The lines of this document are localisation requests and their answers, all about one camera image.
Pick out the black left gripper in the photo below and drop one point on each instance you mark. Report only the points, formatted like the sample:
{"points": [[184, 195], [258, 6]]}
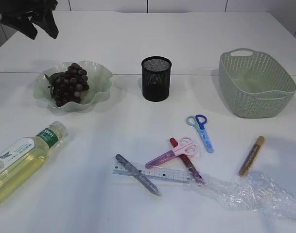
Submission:
{"points": [[11, 9]]}

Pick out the purple grape bunch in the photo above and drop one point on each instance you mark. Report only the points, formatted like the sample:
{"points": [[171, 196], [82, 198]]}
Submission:
{"points": [[69, 85]]}

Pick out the green tea bottle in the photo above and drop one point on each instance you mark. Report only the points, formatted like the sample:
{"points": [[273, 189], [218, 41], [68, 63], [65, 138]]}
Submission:
{"points": [[26, 156]]}

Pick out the clear plastic sheet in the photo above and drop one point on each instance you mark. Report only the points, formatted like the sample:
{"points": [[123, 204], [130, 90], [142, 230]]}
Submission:
{"points": [[254, 191]]}

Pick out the black mesh pen holder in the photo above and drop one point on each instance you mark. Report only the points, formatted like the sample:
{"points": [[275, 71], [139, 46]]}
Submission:
{"points": [[156, 71]]}

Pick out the grey glitter pen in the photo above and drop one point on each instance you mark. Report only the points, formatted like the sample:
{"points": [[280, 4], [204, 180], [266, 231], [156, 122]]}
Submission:
{"points": [[137, 175]]}

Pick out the red glitter pen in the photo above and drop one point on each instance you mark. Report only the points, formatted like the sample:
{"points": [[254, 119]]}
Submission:
{"points": [[189, 165]]}

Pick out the clear plastic ruler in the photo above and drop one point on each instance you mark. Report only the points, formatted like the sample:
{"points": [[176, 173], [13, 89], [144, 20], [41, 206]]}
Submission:
{"points": [[155, 173]]}

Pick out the green woven plastic basket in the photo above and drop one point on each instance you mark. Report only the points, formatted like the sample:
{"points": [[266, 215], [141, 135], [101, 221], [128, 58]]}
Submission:
{"points": [[254, 84]]}

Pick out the gold glitter pen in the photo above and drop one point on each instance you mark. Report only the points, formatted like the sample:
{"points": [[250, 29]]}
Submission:
{"points": [[251, 156]]}

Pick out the blue scissors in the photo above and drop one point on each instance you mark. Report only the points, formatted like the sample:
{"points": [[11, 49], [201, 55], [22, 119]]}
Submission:
{"points": [[198, 122]]}

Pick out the pink scissors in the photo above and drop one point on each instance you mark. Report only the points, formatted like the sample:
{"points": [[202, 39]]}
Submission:
{"points": [[184, 146]]}

